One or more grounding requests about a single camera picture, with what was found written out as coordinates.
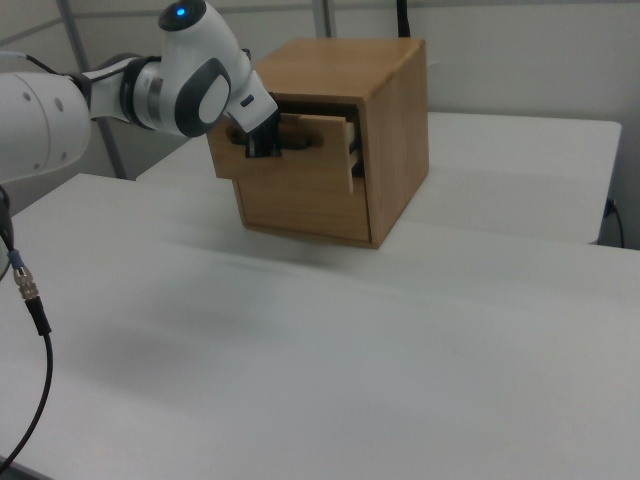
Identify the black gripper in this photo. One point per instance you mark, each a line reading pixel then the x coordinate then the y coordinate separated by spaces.
pixel 265 132

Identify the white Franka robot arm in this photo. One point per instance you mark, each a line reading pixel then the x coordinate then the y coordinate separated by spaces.
pixel 200 80

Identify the wooden drawer cabinet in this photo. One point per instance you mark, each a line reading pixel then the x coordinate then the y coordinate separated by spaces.
pixel 395 150

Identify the black background pole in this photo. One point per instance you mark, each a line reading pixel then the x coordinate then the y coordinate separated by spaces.
pixel 403 17

